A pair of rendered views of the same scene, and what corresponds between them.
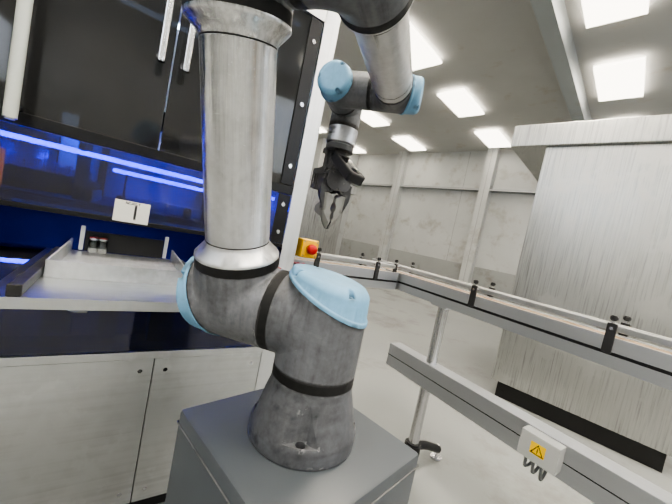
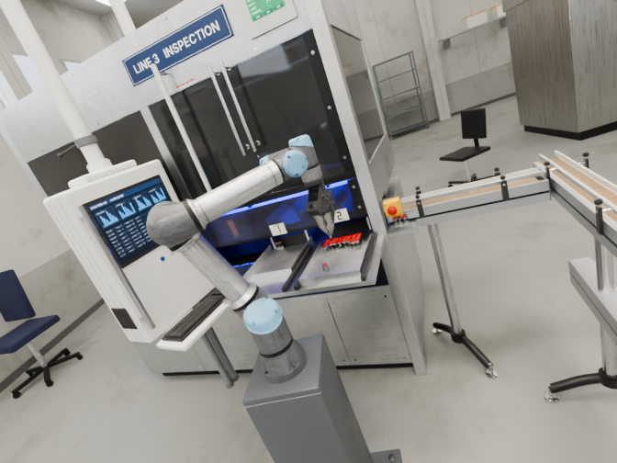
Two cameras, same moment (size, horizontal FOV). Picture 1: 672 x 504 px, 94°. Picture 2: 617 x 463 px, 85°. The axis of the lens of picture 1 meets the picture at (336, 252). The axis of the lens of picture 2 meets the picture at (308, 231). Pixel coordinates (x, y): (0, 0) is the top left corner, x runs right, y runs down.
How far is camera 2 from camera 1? 1.03 m
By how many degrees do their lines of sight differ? 59
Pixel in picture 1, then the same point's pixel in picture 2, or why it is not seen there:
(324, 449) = (271, 376)
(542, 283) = not seen: outside the picture
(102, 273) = (260, 276)
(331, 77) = not seen: hidden behind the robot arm
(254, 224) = (229, 293)
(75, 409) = (305, 321)
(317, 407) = (265, 360)
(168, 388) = (341, 311)
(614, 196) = not seen: outside the picture
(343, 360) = (263, 345)
